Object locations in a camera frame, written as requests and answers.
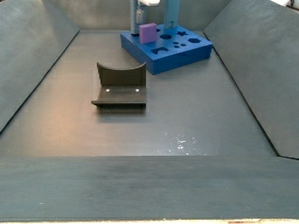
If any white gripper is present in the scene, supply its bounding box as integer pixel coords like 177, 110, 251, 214
135, 0, 161, 25

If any light blue rectangular block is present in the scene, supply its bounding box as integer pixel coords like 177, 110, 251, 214
130, 0, 146, 36

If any blue shape sorter board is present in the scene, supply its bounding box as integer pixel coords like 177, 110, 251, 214
120, 24, 213, 74

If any purple rectangular block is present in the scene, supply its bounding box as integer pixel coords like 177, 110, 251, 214
139, 23, 157, 44

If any light blue rounded block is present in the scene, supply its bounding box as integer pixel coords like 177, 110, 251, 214
163, 0, 181, 29

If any black curved holder stand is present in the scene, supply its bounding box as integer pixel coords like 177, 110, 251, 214
91, 64, 146, 107

